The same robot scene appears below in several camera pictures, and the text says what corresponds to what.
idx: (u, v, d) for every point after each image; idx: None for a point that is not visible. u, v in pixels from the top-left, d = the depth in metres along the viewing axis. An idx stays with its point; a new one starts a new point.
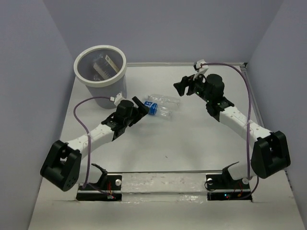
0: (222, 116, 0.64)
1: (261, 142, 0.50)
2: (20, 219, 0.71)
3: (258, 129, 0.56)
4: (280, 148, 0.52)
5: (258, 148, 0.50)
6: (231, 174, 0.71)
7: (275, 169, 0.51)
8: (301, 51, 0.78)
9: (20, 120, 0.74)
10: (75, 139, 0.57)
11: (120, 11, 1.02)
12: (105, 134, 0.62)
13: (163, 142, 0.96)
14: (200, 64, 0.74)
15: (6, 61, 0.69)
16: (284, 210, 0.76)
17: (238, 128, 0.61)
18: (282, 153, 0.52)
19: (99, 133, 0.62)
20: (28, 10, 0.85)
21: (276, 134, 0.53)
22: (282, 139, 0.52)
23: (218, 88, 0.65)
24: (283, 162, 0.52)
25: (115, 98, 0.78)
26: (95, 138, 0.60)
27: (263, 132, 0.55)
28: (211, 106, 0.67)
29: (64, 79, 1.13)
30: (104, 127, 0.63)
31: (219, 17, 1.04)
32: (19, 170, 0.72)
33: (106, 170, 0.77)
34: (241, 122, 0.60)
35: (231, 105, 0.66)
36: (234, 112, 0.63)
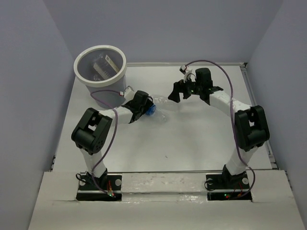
0: (211, 98, 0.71)
1: (241, 113, 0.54)
2: (20, 219, 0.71)
3: (241, 105, 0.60)
4: (259, 120, 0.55)
5: (237, 117, 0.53)
6: (230, 170, 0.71)
7: (255, 140, 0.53)
8: (301, 51, 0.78)
9: (20, 120, 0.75)
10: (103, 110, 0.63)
11: (120, 11, 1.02)
12: (126, 114, 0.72)
13: (163, 142, 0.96)
14: (184, 66, 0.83)
15: (6, 61, 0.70)
16: (285, 209, 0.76)
17: (224, 107, 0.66)
18: (261, 125, 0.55)
19: (123, 110, 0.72)
20: (28, 10, 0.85)
21: (255, 108, 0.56)
22: (260, 111, 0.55)
23: (206, 74, 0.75)
24: (263, 134, 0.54)
25: (124, 93, 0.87)
26: (120, 114, 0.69)
27: (244, 107, 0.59)
28: (204, 92, 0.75)
29: (64, 79, 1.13)
30: (126, 108, 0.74)
31: (218, 17, 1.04)
32: (20, 169, 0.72)
33: (106, 170, 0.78)
34: (227, 100, 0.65)
35: (220, 89, 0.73)
36: (222, 94, 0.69)
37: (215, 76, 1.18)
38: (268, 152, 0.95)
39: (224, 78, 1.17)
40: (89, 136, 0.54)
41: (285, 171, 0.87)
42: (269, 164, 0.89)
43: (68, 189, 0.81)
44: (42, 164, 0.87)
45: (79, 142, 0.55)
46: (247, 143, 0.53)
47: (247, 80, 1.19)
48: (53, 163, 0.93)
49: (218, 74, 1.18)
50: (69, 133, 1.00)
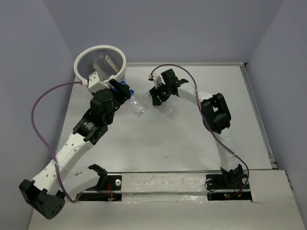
0: (180, 91, 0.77)
1: (205, 102, 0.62)
2: (20, 220, 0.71)
3: (205, 94, 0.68)
4: (221, 106, 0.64)
5: (203, 107, 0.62)
6: (226, 166, 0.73)
7: (220, 122, 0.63)
8: (301, 50, 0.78)
9: (21, 120, 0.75)
10: (40, 176, 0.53)
11: (119, 12, 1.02)
12: (77, 151, 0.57)
13: (162, 143, 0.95)
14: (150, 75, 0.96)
15: (7, 61, 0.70)
16: (284, 209, 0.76)
17: (191, 98, 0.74)
18: (224, 109, 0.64)
19: (70, 151, 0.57)
20: (28, 11, 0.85)
21: (216, 96, 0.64)
22: (220, 98, 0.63)
23: (170, 72, 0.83)
24: (225, 117, 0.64)
25: (89, 83, 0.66)
26: (64, 164, 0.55)
27: (207, 96, 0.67)
28: (171, 86, 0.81)
29: (64, 79, 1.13)
30: (75, 142, 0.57)
31: (218, 17, 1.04)
32: (20, 169, 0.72)
33: (105, 171, 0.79)
34: (192, 91, 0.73)
35: (186, 81, 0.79)
36: (188, 86, 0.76)
37: (215, 76, 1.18)
38: (268, 152, 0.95)
39: (224, 78, 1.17)
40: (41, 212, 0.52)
41: (285, 171, 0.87)
42: (269, 164, 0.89)
43: None
44: (42, 164, 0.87)
45: None
46: (215, 126, 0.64)
47: (247, 80, 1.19)
48: None
49: (218, 75, 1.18)
50: (68, 133, 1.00)
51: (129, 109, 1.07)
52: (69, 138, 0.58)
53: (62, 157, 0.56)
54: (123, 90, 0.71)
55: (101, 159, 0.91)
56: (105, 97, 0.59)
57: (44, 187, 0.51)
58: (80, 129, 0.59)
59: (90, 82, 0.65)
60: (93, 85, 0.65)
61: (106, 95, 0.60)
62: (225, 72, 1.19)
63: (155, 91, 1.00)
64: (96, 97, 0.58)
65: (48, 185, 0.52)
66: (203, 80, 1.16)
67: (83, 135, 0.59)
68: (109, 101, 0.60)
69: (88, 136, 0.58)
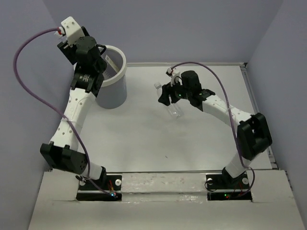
0: (205, 105, 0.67)
1: (244, 125, 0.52)
2: (20, 219, 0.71)
3: (240, 113, 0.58)
4: (261, 128, 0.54)
5: (242, 131, 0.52)
6: (230, 173, 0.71)
7: (260, 148, 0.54)
8: (301, 50, 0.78)
9: (20, 119, 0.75)
10: (56, 135, 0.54)
11: (120, 11, 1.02)
12: (84, 104, 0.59)
13: (163, 142, 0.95)
14: (171, 70, 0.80)
15: (7, 61, 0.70)
16: (284, 209, 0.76)
17: (222, 115, 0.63)
18: (264, 132, 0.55)
19: (76, 106, 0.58)
20: (28, 10, 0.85)
21: (256, 116, 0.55)
22: (262, 120, 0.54)
23: (194, 79, 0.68)
24: (265, 142, 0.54)
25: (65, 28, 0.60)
26: (75, 118, 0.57)
27: (244, 116, 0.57)
28: (194, 97, 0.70)
29: (64, 78, 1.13)
30: (78, 96, 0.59)
31: (218, 17, 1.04)
32: (20, 169, 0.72)
33: (104, 168, 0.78)
34: (223, 108, 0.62)
35: (213, 94, 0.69)
36: (216, 100, 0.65)
37: (215, 76, 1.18)
38: (268, 152, 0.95)
39: (224, 78, 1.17)
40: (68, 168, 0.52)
41: (285, 171, 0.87)
42: (269, 164, 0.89)
43: (68, 189, 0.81)
44: (42, 163, 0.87)
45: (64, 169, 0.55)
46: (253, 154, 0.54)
47: (247, 80, 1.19)
48: None
49: (218, 74, 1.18)
50: None
51: (128, 108, 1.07)
52: (71, 96, 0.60)
53: (72, 113, 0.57)
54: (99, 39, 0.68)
55: (101, 159, 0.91)
56: (88, 43, 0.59)
57: (65, 143, 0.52)
58: (77, 85, 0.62)
59: (67, 30, 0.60)
60: (70, 33, 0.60)
61: (89, 40, 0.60)
62: (225, 72, 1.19)
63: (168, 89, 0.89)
64: (80, 46, 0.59)
65: (68, 141, 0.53)
66: (203, 80, 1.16)
67: (83, 88, 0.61)
68: (94, 46, 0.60)
69: (89, 87, 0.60)
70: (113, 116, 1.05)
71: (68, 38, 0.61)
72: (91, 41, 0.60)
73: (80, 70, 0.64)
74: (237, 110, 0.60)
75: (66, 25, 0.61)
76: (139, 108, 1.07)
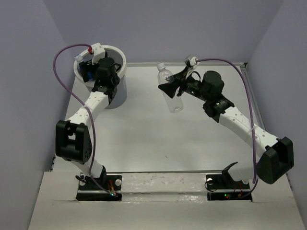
0: (222, 118, 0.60)
1: (270, 152, 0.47)
2: (20, 219, 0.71)
3: (265, 135, 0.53)
4: (287, 154, 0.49)
5: (267, 157, 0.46)
6: (232, 176, 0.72)
7: (280, 173, 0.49)
8: (301, 50, 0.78)
9: (20, 119, 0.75)
10: (74, 115, 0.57)
11: (120, 11, 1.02)
12: (101, 101, 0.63)
13: (163, 143, 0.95)
14: (194, 62, 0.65)
15: (7, 61, 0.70)
16: (285, 209, 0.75)
17: (242, 134, 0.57)
18: (288, 158, 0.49)
19: (95, 101, 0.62)
20: (28, 11, 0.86)
21: (282, 140, 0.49)
22: (289, 144, 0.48)
23: (218, 87, 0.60)
24: (287, 166, 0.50)
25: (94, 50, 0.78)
26: (93, 108, 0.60)
27: (270, 140, 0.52)
28: (209, 107, 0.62)
29: (64, 79, 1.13)
30: (98, 95, 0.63)
31: (218, 17, 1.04)
32: (19, 169, 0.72)
33: (104, 167, 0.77)
34: (246, 126, 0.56)
35: (231, 105, 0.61)
36: (236, 114, 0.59)
37: None
38: None
39: (224, 78, 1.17)
40: (75, 150, 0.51)
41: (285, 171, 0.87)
42: None
43: (68, 189, 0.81)
44: (42, 163, 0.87)
45: (67, 157, 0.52)
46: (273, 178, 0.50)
47: (247, 80, 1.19)
48: (53, 163, 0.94)
49: None
50: None
51: (129, 108, 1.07)
52: (91, 94, 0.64)
53: (91, 104, 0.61)
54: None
55: (101, 159, 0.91)
56: (109, 62, 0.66)
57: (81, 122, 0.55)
58: None
59: (95, 51, 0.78)
60: (99, 54, 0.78)
61: (108, 60, 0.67)
62: (225, 73, 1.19)
63: (182, 82, 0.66)
64: (102, 63, 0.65)
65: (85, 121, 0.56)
66: None
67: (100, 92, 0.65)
68: (112, 63, 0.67)
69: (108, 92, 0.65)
70: (113, 116, 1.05)
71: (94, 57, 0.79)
72: (110, 60, 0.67)
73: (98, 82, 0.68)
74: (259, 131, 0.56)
75: (96, 47, 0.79)
76: (139, 108, 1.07)
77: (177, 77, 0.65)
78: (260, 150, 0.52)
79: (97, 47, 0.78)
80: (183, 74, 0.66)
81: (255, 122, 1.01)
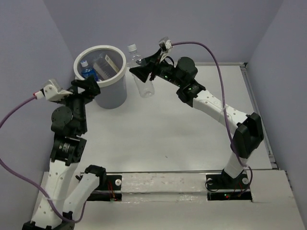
0: (194, 102, 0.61)
1: (241, 128, 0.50)
2: (21, 219, 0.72)
3: (235, 113, 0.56)
4: (256, 128, 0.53)
5: (239, 133, 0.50)
6: (230, 173, 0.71)
7: (253, 147, 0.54)
8: (301, 49, 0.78)
9: (20, 119, 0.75)
10: (38, 212, 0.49)
11: (120, 12, 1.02)
12: (65, 177, 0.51)
13: (163, 143, 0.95)
14: (170, 45, 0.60)
15: (6, 61, 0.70)
16: (284, 210, 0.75)
17: (215, 114, 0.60)
18: (258, 132, 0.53)
19: (57, 184, 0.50)
20: (28, 11, 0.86)
21: (251, 116, 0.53)
22: (258, 120, 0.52)
23: (192, 74, 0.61)
24: (258, 140, 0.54)
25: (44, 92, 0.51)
26: (56, 196, 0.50)
27: (241, 117, 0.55)
28: (183, 92, 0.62)
29: (64, 79, 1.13)
30: (59, 169, 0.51)
31: (218, 17, 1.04)
32: (19, 169, 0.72)
33: (104, 168, 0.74)
34: (217, 107, 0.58)
35: (203, 89, 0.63)
36: (208, 97, 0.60)
37: (215, 76, 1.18)
38: (268, 152, 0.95)
39: (224, 79, 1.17)
40: None
41: (285, 171, 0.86)
42: (269, 164, 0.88)
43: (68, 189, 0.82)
44: (42, 163, 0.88)
45: None
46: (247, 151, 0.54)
47: (247, 80, 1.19)
48: None
49: (217, 75, 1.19)
50: None
51: (128, 108, 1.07)
52: (50, 169, 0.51)
53: (53, 189, 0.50)
54: (90, 88, 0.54)
55: (101, 159, 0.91)
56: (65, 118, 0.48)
57: (47, 225, 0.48)
58: (57, 154, 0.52)
59: (46, 95, 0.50)
60: (49, 99, 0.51)
61: (65, 110, 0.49)
62: (225, 73, 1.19)
63: (155, 65, 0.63)
64: (56, 120, 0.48)
65: (50, 221, 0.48)
66: (203, 80, 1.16)
67: (63, 160, 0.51)
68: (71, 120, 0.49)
69: (69, 160, 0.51)
70: (113, 117, 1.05)
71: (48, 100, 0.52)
72: (68, 111, 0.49)
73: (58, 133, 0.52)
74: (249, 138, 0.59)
75: (45, 87, 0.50)
76: (139, 108, 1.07)
77: (151, 61, 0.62)
78: (233, 128, 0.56)
79: (47, 88, 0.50)
80: (158, 57, 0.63)
81: None
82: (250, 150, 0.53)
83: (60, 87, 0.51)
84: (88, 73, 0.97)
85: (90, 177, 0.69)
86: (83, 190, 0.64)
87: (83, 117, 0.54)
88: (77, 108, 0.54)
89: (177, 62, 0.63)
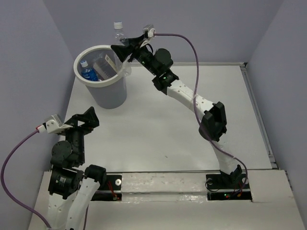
0: (169, 90, 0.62)
1: (207, 116, 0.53)
2: (20, 220, 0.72)
3: (204, 102, 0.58)
4: (220, 115, 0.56)
5: (205, 120, 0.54)
6: (226, 170, 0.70)
7: (218, 132, 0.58)
8: (301, 49, 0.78)
9: (20, 119, 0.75)
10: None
11: (120, 11, 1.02)
12: (63, 209, 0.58)
13: (162, 142, 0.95)
14: (153, 34, 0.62)
15: (6, 61, 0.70)
16: (284, 210, 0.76)
17: (186, 103, 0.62)
18: (221, 118, 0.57)
19: (56, 215, 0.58)
20: (28, 10, 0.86)
21: (216, 105, 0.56)
22: (222, 108, 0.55)
23: (168, 66, 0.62)
24: (222, 125, 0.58)
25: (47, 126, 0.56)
26: (55, 224, 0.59)
27: (207, 105, 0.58)
28: (158, 81, 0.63)
29: (64, 79, 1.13)
30: (57, 202, 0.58)
31: (218, 17, 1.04)
32: (19, 169, 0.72)
33: (104, 168, 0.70)
34: (189, 97, 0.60)
35: (176, 78, 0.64)
36: (181, 86, 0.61)
37: (215, 76, 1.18)
38: (268, 152, 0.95)
39: (224, 78, 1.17)
40: None
41: (285, 171, 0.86)
42: (269, 164, 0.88)
43: None
44: (42, 163, 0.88)
45: None
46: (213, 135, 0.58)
47: (247, 80, 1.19)
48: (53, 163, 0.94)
49: (217, 75, 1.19)
50: None
51: (128, 108, 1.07)
52: (50, 200, 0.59)
53: (52, 219, 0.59)
54: (89, 121, 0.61)
55: (100, 159, 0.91)
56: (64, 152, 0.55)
57: None
58: (55, 187, 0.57)
59: (48, 128, 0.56)
60: (51, 132, 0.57)
61: (65, 145, 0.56)
62: (225, 73, 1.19)
63: (135, 50, 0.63)
64: (55, 155, 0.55)
65: None
66: (203, 80, 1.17)
67: (60, 193, 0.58)
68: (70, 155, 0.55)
69: (66, 194, 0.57)
70: (113, 116, 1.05)
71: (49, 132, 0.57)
72: (67, 146, 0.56)
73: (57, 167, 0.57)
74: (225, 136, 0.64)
75: (48, 122, 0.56)
76: (139, 108, 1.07)
77: (131, 43, 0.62)
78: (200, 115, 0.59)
79: (49, 123, 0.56)
80: (139, 42, 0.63)
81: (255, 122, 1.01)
82: (215, 135, 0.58)
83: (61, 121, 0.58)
84: (88, 74, 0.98)
85: (89, 183, 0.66)
86: (84, 199, 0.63)
87: (81, 149, 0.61)
88: (76, 140, 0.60)
89: (157, 51, 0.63)
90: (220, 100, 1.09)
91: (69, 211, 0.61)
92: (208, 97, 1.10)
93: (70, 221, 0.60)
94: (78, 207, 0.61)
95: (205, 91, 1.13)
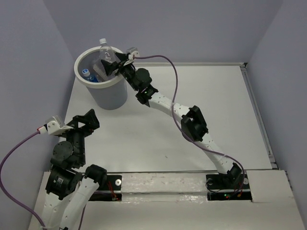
0: (151, 103, 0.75)
1: (185, 119, 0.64)
2: (21, 219, 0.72)
3: (181, 108, 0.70)
4: (198, 118, 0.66)
5: (183, 123, 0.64)
6: (222, 169, 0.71)
7: (199, 132, 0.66)
8: (300, 50, 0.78)
9: (20, 120, 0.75)
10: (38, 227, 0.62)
11: (120, 12, 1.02)
12: (58, 209, 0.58)
13: (162, 143, 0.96)
14: (133, 56, 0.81)
15: (6, 62, 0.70)
16: (284, 210, 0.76)
17: (166, 110, 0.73)
18: (200, 120, 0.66)
19: (51, 213, 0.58)
20: (29, 11, 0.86)
21: (193, 109, 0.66)
22: (198, 111, 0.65)
23: (147, 83, 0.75)
24: (202, 127, 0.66)
25: (48, 127, 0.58)
26: (49, 223, 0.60)
27: (184, 110, 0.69)
28: (140, 96, 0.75)
29: (64, 79, 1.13)
30: (53, 201, 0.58)
31: (218, 17, 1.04)
32: (19, 169, 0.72)
33: (106, 169, 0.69)
34: (167, 105, 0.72)
35: (156, 91, 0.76)
36: (160, 97, 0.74)
37: (215, 76, 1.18)
38: (268, 152, 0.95)
39: (224, 78, 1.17)
40: None
41: (285, 171, 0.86)
42: (269, 164, 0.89)
43: None
44: (42, 163, 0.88)
45: None
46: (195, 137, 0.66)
47: (247, 80, 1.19)
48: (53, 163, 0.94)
49: (218, 75, 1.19)
50: None
51: (128, 108, 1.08)
52: (46, 199, 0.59)
53: (46, 219, 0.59)
54: (90, 122, 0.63)
55: (101, 159, 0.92)
56: (64, 153, 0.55)
57: None
58: (52, 186, 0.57)
59: (49, 129, 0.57)
60: (52, 133, 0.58)
61: (66, 146, 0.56)
62: (225, 73, 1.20)
63: (119, 66, 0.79)
64: (56, 154, 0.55)
65: None
66: (203, 80, 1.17)
67: (56, 193, 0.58)
68: (70, 155, 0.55)
69: (62, 194, 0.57)
70: (112, 117, 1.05)
71: (50, 134, 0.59)
72: (69, 147, 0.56)
73: (56, 167, 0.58)
74: (209, 136, 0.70)
75: (49, 123, 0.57)
76: (139, 108, 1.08)
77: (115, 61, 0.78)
78: (180, 119, 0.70)
79: (50, 123, 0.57)
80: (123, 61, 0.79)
81: (255, 122, 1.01)
82: (196, 137, 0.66)
83: (62, 123, 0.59)
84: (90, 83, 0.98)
85: (88, 183, 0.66)
86: (82, 199, 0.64)
87: (82, 151, 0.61)
88: (77, 141, 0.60)
89: (138, 71, 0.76)
90: (220, 100, 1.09)
91: (65, 210, 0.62)
92: (208, 97, 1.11)
93: (65, 219, 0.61)
94: (75, 207, 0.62)
95: (205, 91, 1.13)
